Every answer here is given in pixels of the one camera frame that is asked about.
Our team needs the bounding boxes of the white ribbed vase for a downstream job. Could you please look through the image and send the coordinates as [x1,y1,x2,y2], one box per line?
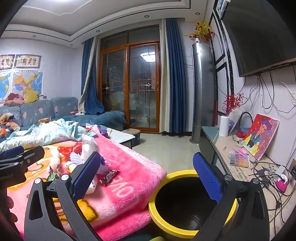
[218,115,230,137]

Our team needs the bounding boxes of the grey tower air conditioner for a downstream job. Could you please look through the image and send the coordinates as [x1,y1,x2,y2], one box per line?
[190,43,217,146]

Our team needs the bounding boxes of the colour bead box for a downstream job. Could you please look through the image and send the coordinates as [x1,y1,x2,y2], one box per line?
[228,148,251,168]

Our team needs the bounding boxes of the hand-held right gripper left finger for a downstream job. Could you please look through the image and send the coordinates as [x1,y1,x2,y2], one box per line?
[24,151,102,241]

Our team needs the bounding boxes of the framed embroidery picture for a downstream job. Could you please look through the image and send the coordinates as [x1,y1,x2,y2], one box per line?
[15,54,42,68]
[0,54,15,70]

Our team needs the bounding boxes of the yellow pillow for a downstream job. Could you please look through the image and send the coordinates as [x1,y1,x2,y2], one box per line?
[24,90,39,103]

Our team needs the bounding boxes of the pink plush blanket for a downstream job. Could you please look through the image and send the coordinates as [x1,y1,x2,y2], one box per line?
[7,125,167,240]

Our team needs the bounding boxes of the white canvas board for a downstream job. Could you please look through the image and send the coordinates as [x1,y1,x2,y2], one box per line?
[228,109,244,136]

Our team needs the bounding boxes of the person's left hand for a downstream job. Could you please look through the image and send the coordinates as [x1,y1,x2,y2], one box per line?
[4,196,18,224]

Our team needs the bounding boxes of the white power strip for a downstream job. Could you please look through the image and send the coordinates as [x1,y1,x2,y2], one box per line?
[280,81,296,105]

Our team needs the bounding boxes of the blue floral sofa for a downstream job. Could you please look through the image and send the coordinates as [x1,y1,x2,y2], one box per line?
[0,97,127,139]

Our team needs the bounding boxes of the grey television cabinet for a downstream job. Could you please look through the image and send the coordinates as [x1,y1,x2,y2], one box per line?
[199,126,288,233]

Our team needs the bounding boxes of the wooden sliding glass door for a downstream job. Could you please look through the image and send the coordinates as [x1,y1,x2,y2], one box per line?
[98,24,162,133]

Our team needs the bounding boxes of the black wall frame moulding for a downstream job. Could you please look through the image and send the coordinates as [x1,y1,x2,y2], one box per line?
[209,11,234,116]

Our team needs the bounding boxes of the white foam fruit net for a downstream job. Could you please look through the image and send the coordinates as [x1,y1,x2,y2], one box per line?
[69,151,90,165]

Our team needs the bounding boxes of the hanging wall cables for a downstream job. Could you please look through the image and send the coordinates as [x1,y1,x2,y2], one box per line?
[240,71,296,114]

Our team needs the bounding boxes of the red berry branches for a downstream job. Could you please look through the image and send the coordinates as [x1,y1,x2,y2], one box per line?
[222,93,245,117]

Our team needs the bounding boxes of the red plastic bag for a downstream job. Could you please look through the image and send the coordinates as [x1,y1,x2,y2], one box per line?
[57,142,84,161]

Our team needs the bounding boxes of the dark blue stool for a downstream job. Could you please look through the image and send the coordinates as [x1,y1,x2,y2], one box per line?
[121,128,142,147]

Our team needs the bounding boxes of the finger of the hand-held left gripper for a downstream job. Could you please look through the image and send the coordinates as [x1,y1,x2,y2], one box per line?
[0,146,25,161]
[0,146,45,189]

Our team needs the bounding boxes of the white coffee table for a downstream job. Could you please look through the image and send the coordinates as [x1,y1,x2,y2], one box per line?
[108,128,136,149]

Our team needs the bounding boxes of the pink plastic tool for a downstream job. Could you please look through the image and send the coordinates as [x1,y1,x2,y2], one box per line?
[275,175,290,192]

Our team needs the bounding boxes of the yellow rimmed trash bin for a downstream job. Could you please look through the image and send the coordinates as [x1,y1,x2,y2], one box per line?
[148,170,238,240]

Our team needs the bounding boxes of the black cable bundle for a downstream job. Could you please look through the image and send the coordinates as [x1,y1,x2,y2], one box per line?
[249,160,296,232]

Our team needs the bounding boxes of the colourful wall map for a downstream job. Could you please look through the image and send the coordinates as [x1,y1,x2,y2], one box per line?
[13,72,43,96]

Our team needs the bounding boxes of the pile of red clothes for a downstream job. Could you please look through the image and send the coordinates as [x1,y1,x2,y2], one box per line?
[5,93,25,107]

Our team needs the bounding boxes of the blue curtain beige lining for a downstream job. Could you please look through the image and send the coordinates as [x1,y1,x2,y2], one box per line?
[159,18,187,133]
[78,37,106,115]

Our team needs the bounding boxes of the colourful figure painting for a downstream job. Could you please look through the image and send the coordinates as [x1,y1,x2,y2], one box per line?
[243,113,280,161]

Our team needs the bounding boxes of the yellow red artificial flowers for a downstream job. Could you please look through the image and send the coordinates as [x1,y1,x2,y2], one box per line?
[184,20,213,42]

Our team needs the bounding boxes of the wall mounted television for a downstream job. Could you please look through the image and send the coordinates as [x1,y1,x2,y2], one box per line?
[220,0,296,78]

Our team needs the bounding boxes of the blue world wall map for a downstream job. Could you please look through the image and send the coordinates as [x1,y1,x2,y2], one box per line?
[0,72,12,100]

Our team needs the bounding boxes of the white plastic bag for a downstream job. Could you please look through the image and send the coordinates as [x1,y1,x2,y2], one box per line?
[82,134,99,158]

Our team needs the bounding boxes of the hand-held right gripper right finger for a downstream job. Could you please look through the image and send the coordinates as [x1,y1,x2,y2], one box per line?
[193,152,270,241]

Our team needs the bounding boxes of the light blue printed quilt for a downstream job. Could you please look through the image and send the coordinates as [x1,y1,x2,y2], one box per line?
[0,118,97,152]

